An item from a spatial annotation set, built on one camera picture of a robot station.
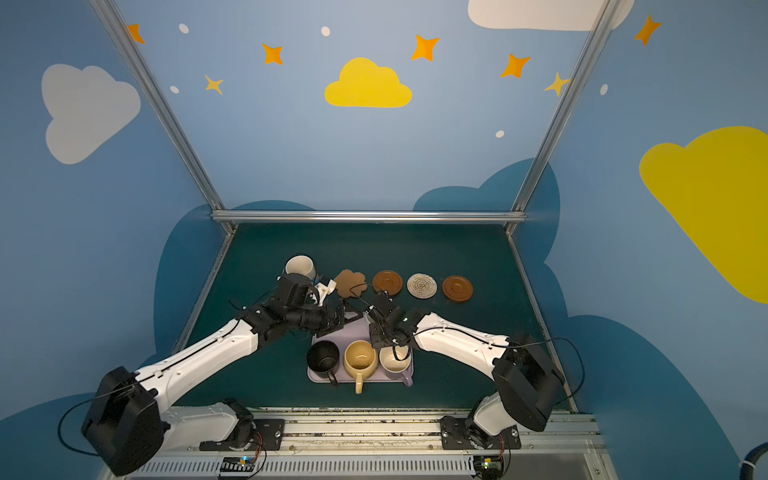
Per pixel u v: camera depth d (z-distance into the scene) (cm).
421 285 104
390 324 64
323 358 85
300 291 64
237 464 73
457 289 104
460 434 75
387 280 105
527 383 43
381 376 84
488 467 73
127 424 40
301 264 99
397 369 76
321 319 70
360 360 86
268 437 74
